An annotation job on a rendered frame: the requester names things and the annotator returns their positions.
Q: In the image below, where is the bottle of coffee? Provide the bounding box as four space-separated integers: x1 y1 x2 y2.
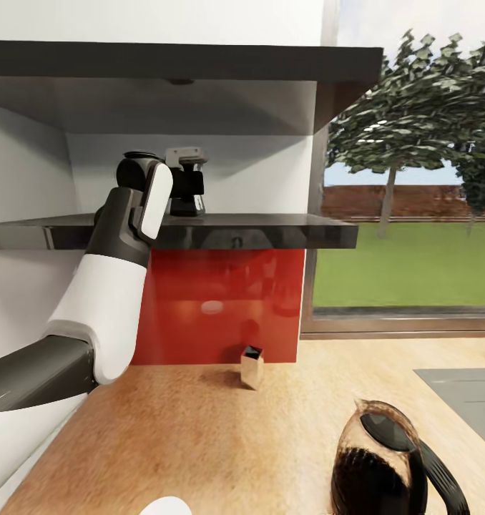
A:
170 163 205 217

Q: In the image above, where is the electric kettle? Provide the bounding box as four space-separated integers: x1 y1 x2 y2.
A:
331 397 469 515

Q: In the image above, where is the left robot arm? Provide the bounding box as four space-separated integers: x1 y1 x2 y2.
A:
0 147 209 488

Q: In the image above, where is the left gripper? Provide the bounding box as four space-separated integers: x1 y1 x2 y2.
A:
172 169 204 198

